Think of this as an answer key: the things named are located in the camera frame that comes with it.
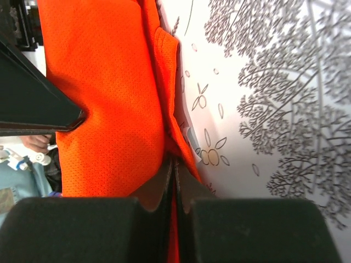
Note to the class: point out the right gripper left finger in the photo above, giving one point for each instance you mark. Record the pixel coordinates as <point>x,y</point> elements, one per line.
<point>130,229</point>

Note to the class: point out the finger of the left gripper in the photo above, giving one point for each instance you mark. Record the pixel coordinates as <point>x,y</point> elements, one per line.
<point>30,103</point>

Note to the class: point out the orange t shirt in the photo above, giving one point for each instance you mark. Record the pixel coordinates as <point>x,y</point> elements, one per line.
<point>116,62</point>

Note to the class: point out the floral patterned table mat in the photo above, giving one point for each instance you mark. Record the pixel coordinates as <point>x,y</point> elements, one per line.
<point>262,98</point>

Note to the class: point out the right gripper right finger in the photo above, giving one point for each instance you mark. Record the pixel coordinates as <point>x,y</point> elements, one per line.
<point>211,229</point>

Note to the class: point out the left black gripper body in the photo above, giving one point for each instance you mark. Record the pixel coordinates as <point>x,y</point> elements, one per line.
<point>20,24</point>

